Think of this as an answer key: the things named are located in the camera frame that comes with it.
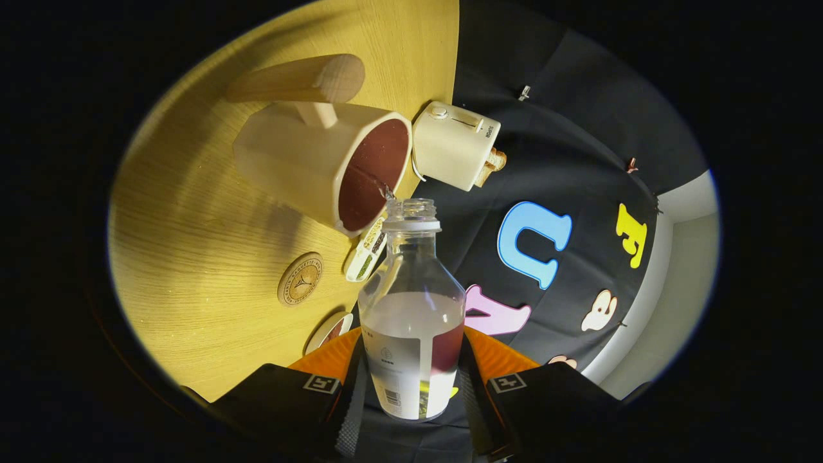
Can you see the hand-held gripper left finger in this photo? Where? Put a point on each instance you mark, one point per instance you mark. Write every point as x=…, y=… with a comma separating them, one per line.
x=350, y=418

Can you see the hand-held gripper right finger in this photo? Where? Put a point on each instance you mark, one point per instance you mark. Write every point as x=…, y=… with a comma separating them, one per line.
x=472, y=411

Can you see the clear juice bottle pink label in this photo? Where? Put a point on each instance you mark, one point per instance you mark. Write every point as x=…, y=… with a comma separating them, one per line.
x=411, y=321

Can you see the round wooden coaster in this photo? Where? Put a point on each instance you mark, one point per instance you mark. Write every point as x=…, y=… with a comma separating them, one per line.
x=300, y=280

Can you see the white round plate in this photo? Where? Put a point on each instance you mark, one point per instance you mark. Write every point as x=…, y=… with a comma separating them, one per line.
x=319, y=337

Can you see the red-brown meat piece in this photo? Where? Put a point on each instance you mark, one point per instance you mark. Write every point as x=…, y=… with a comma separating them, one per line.
x=334, y=331

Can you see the white divided seasoning dish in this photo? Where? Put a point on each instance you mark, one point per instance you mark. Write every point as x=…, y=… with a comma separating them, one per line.
x=365, y=257

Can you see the wooden table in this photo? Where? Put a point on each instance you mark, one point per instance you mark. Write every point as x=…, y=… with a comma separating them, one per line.
x=193, y=257

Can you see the flat toast slice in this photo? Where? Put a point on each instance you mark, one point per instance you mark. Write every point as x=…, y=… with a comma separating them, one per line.
x=485, y=177

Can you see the round-topped toast slice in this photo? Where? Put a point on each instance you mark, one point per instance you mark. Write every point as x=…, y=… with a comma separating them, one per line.
x=495, y=159

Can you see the cream toaster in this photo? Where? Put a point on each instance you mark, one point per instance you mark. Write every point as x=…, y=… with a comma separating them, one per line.
x=450, y=145

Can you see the black backdrop cloth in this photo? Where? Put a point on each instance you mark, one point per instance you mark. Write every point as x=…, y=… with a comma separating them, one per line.
x=578, y=161

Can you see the orange cloth clip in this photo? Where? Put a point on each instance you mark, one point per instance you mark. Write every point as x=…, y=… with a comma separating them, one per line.
x=632, y=165

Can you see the white cloth clip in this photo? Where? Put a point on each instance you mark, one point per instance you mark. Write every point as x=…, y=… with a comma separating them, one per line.
x=524, y=93

